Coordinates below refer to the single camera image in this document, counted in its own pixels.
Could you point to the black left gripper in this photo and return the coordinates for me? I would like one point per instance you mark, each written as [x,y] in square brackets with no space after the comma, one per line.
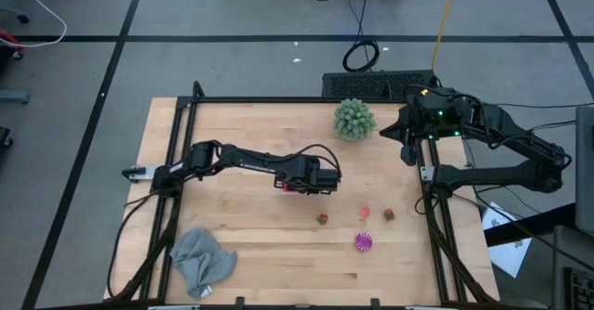
[320,171]

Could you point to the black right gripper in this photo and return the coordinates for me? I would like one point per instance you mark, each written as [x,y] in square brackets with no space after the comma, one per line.
[415,122]

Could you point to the round red toy fruit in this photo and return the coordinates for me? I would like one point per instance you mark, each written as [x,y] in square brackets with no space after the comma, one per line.
[288,188]

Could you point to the red toy strawberry green leaves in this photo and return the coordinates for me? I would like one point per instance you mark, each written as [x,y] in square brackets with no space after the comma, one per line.
[389,215]
[322,219]

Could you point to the pink-red toy strawberry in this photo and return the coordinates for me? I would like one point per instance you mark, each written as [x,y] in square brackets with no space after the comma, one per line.
[365,211]

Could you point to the magenta spiky ball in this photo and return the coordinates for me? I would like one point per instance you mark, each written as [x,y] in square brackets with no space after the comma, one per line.
[364,242]

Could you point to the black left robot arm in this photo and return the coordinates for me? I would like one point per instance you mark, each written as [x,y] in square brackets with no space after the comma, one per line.
[250,159]

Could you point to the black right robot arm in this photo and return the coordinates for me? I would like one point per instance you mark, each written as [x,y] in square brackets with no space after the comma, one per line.
[492,175]

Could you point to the clear plastic tupperware container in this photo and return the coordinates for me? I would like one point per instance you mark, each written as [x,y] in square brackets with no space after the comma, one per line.
[291,192]

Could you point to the green artificial succulent plant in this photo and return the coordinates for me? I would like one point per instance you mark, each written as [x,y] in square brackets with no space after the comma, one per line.
[355,120]

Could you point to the black perforated computer case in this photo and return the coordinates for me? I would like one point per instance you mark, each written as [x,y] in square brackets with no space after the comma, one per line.
[362,85]

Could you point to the crumpled grey cloth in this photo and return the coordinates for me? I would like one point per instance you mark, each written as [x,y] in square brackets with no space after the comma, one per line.
[199,259]

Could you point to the black table clamp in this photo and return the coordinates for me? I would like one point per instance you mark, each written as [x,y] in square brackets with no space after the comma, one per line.
[240,302]
[375,303]

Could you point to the white printed paper sheet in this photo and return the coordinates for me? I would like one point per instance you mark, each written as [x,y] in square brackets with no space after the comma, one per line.
[508,254]

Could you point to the grey monitor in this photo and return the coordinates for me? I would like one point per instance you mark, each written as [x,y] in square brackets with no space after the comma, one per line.
[585,171]

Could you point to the black keyboard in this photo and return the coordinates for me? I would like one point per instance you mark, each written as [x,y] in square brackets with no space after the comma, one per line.
[580,291]

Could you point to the grey metal stand foot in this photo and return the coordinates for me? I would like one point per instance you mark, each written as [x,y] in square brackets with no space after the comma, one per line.
[14,97]

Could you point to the black floor object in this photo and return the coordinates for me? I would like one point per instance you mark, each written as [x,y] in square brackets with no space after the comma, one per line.
[4,137]

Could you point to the black caster wheel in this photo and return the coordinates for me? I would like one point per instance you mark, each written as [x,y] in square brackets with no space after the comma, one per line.
[23,19]

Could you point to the red object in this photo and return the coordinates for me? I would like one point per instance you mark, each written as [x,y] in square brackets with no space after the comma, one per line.
[9,38]

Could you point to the black aluminium table frame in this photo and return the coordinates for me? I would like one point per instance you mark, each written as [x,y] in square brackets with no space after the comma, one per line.
[297,99]

